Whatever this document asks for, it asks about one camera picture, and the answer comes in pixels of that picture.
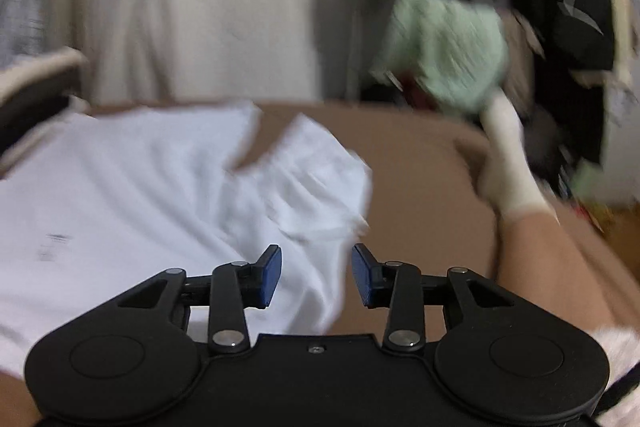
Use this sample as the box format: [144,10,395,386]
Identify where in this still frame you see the cream folded garment yellow trim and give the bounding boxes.
[0,48,88,108]

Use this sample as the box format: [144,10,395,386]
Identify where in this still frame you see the black hanging garment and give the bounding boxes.
[510,0,623,180]

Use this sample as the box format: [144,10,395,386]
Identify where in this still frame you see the white sock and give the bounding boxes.
[474,93,558,228]

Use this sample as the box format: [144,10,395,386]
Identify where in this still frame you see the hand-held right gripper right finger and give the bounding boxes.
[351,243,516,353]

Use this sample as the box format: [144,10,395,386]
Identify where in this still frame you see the stack of folded clothes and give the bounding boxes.
[0,77,83,158]

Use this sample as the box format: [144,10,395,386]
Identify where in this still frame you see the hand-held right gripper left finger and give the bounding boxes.
[117,244,283,355]

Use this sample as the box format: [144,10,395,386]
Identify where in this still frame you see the white t-shirt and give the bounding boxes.
[0,103,374,375]

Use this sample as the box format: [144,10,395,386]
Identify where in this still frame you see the person's left leg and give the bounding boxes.
[0,367,38,427]

